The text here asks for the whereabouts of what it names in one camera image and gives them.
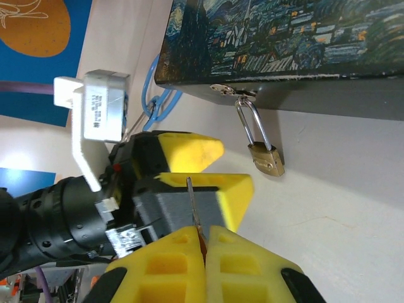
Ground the light blue cable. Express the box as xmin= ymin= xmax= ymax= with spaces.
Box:
xmin=141 ymin=53 xmax=184 ymax=132

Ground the purple cable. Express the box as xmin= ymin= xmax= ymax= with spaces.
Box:
xmin=0 ymin=80 xmax=55 ymax=95

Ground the small brass padlock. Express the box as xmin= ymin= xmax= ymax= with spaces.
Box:
xmin=235 ymin=96 xmax=286 ymax=177

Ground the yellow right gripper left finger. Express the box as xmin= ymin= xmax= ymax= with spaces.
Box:
xmin=82 ymin=225 xmax=208 ymax=303

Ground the small silver key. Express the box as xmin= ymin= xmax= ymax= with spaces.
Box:
xmin=186 ymin=176 xmax=209 ymax=257

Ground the blue and orange poster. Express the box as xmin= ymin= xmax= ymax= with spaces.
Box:
xmin=0 ymin=0 xmax=94 ymax=128

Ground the black box with painting print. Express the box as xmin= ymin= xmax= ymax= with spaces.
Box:
xmin=153 ymin=0 xmax=404 ymax=122

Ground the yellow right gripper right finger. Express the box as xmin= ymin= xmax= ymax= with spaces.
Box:
xmin=204 ymin=225 xmax=326 ymax=303

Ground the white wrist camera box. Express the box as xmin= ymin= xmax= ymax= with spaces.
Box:
xmin=53 ymin=69 xmax=131 ymax=193

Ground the cluttered metal shelf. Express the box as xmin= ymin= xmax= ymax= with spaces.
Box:
xmin=0 ymin=266 xmax=107 ymax=303

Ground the blue panel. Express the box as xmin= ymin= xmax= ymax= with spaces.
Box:
xmin=0 ymin=168 xmax=57 ymax=198

